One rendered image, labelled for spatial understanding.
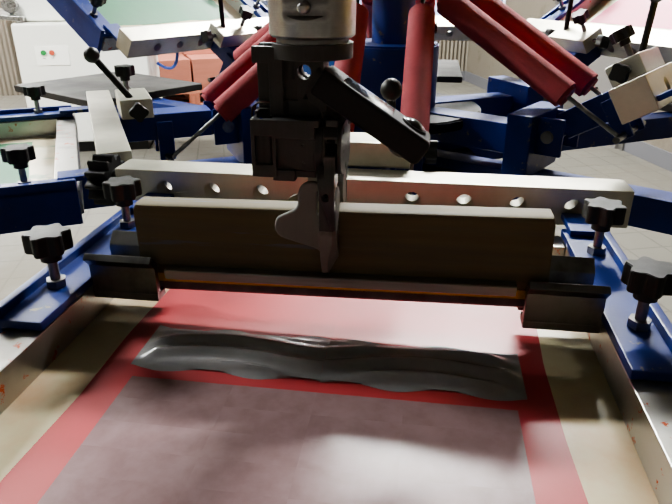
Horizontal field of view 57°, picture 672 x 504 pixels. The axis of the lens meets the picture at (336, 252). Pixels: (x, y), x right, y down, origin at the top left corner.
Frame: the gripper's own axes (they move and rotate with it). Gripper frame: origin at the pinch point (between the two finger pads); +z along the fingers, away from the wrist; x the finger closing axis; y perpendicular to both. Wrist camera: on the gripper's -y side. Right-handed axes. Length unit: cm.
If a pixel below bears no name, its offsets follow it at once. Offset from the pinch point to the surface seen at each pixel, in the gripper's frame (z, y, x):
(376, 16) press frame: -17, 3, -82
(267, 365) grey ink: 7.5, 5.0, 9.6
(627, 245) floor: 103, -116, -254
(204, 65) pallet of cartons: 63, 219, -580
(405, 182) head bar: -0.6, -6.1, -21.6
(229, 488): 7.9, 4.2, 24.1
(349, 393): 7.9, -2.9, 12.2
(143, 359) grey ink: 7.8, 16.9, 10.0
